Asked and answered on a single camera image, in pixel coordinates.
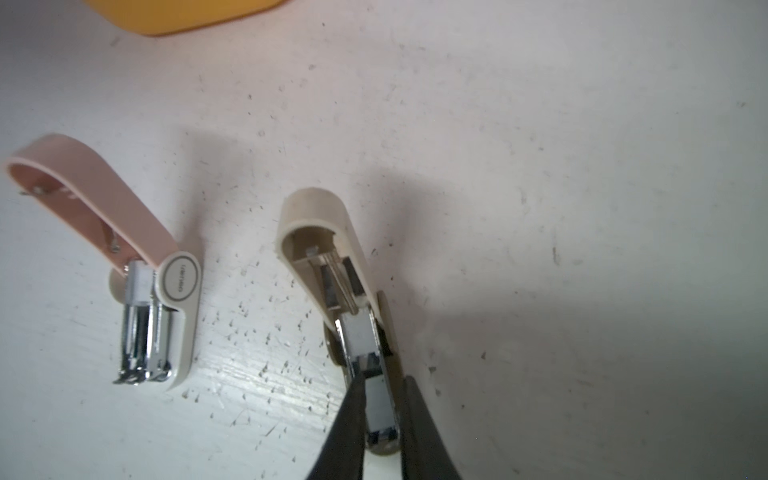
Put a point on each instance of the metal stapler base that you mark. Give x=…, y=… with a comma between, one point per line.
x=317, y=243

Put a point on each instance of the yellow plastic tray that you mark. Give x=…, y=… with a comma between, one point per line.
x=162, y=17

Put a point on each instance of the white pink stapler body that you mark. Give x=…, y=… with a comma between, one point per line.
x=156, y=281

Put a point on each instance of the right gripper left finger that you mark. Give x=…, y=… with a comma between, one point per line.
x=342, y=454

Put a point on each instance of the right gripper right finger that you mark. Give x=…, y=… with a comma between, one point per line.
x=423, y=453

